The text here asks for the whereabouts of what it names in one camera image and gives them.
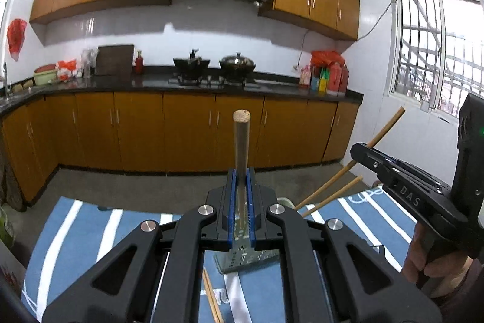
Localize red white plastic bag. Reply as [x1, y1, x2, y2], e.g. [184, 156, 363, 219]
[55, 59, 78, 82]

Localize dark cutting board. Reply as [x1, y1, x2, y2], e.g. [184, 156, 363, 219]
[94, 44, 136, 77]

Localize person's right forearm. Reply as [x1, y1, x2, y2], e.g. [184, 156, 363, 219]
[430, 258, 484, 321]

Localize blue white striped tablecloth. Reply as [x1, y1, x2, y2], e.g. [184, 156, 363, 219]
[21, 186, 420, 323]

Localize wall cable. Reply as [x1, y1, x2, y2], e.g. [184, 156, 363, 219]
[292, 0, 394, 71]

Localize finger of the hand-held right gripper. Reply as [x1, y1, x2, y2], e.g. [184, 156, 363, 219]
[385, 155, 451, 193]
[349, 142, 437, 192]

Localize red plastic bag over bottles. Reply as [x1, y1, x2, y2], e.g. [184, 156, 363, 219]
[310, 49, 346, 67]

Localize gas stove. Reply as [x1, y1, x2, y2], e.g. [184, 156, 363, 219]
[168, 75, 262, 88]

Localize metal faucet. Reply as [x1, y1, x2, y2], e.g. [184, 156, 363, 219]
[2, 61, 12, 99]

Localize person's right hand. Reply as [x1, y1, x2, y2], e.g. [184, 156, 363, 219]
[402, 222, 474, 300]

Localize clear glass jars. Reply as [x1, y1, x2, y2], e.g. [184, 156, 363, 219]
[80, 48, 98, 79]

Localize black wok with kettle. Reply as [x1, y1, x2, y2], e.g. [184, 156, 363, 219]
[173, 48, 211, 80]

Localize wooden chopstick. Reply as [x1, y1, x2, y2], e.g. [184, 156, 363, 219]
[232, 109, 251, 235]
[202, 267, 225, 323]
[302, 175, 364, 217]
[294, 107, 406, 211]

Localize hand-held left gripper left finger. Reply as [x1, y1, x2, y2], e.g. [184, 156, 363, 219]
[41, 168, 239, 323]

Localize black wok with lid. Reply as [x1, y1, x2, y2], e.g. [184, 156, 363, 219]
[219, 51, 257, 82]

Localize black kitchen countertop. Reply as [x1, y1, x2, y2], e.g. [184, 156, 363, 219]
[0, 64, 365, 116]

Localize green perforated utensil holder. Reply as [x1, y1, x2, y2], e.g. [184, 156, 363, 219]
[212, 196, 295, 274]

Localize red plastic bag on wall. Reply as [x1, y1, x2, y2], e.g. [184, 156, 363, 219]
[7, 18, 28, 63]

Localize barred window with white frame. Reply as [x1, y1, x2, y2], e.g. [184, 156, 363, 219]
[383, 0, 484, 120]

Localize green plastic basin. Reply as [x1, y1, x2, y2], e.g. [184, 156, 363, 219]
[33, 63, 57, 85]

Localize wooden base cabinets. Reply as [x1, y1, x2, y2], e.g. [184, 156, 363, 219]
[0, 91, 360, 209]

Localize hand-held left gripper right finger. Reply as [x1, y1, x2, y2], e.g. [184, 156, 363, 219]
[246, 168, 443, 323]

